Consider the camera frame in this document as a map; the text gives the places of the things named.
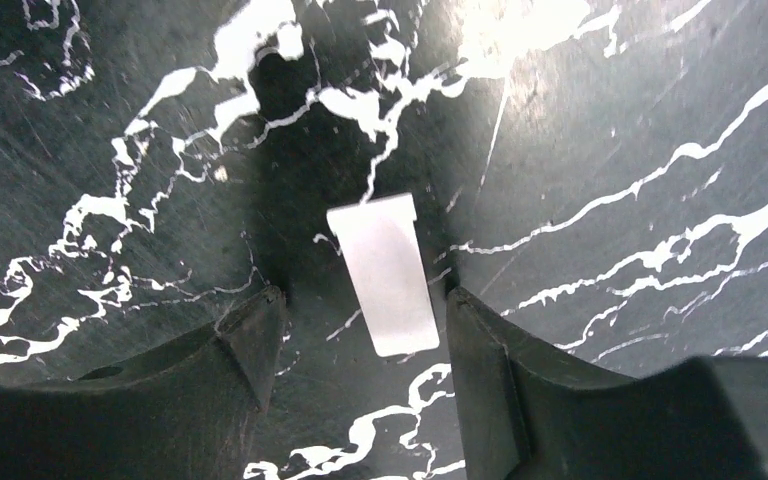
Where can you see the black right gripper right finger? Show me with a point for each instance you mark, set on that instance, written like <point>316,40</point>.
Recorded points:
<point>529,410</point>

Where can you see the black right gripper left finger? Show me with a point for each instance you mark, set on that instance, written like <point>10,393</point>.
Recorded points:
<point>186,409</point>

